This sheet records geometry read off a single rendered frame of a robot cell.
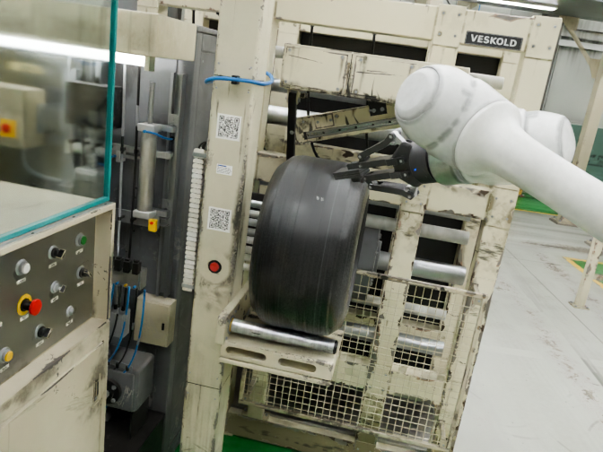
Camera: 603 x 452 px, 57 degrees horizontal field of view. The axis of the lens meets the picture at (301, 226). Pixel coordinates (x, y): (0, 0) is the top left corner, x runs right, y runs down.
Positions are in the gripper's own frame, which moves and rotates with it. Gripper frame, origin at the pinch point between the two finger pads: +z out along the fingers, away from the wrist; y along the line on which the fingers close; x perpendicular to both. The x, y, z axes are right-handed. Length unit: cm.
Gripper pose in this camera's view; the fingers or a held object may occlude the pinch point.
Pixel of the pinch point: (351, 172)
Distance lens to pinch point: 108.4
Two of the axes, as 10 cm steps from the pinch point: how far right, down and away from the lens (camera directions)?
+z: -6.7, 0.3, 7.4
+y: -3.4, -9.0, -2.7
